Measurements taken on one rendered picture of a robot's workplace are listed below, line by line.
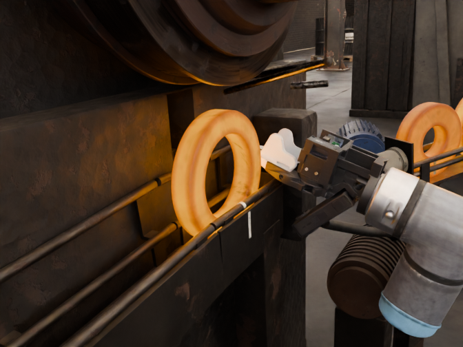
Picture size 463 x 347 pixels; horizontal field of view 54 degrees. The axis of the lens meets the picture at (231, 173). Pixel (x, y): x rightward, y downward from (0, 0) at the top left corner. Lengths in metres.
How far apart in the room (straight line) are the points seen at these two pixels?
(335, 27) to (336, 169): 8.83
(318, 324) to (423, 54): 2.19
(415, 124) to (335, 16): 8.56
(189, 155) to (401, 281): 0.35
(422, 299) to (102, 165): 0.47
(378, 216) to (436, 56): 2.68
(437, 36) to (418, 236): 2.66
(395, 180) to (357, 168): 0.06
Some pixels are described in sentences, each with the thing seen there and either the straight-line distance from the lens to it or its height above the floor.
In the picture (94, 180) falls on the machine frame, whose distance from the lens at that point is 0.54.
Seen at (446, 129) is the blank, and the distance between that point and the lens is 1.03.
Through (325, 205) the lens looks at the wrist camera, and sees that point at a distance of 0.69.
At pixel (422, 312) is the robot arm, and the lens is 0.71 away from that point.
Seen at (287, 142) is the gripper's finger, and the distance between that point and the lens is 0.73.
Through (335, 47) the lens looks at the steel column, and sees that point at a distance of 9.49.
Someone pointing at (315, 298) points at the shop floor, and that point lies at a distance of 1.72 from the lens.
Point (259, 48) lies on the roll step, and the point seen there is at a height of 0.92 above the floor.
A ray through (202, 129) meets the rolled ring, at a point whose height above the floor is 0.83.
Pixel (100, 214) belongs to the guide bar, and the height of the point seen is 0.76.
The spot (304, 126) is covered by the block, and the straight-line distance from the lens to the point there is 0.79.
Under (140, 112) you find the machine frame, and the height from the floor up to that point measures 0.85.
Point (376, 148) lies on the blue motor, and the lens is 2.67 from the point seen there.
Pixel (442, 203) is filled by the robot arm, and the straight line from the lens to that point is 0.65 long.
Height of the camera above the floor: 0.95
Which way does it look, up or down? 18 degrees down
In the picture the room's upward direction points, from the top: 3 degrees counter-clockwise
